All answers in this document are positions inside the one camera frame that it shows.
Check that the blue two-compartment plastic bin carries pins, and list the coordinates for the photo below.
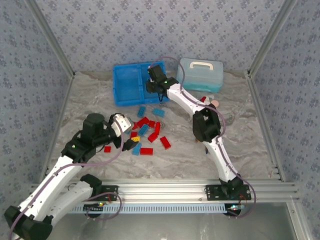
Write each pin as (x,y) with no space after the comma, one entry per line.
(127,85)

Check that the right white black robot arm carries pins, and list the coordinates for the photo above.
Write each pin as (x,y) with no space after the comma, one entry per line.
(185,97)

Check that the translucent teal storage box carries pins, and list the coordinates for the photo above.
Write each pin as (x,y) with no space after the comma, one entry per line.
(200,77)

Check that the grey metal panel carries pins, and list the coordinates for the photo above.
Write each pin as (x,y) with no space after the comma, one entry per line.
(175,227)

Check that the small blue orange tool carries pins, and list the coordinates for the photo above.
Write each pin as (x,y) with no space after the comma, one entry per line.
(207,150)

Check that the small LED circuit board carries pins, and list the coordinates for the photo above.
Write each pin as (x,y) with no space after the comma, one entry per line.
(236,207)
(100,204)

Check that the pink round object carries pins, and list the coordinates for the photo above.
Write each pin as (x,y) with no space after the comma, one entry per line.
(215,103)

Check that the small red white object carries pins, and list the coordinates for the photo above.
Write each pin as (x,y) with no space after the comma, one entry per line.
(204,99)

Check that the long aluminium cross rail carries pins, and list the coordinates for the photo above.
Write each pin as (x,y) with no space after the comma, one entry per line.
(162,190)

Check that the blue lego brick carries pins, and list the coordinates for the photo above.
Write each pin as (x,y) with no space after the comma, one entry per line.
(136,149)
(143,130)
(141,111)
(158,112)

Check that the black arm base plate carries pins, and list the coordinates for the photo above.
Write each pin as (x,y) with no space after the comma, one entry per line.
(110,192)
(212,192)

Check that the aluminium frame leg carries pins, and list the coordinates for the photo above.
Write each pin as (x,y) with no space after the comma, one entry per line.
(298,225)

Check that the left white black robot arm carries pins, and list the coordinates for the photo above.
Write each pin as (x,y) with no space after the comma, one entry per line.
(50,180)

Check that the aluminium table side rail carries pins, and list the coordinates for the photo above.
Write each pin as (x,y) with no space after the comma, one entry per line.
(264,125)
(57,127)

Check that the aluminium frame post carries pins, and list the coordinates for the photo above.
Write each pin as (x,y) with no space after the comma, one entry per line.
(270,37)
(50,37)

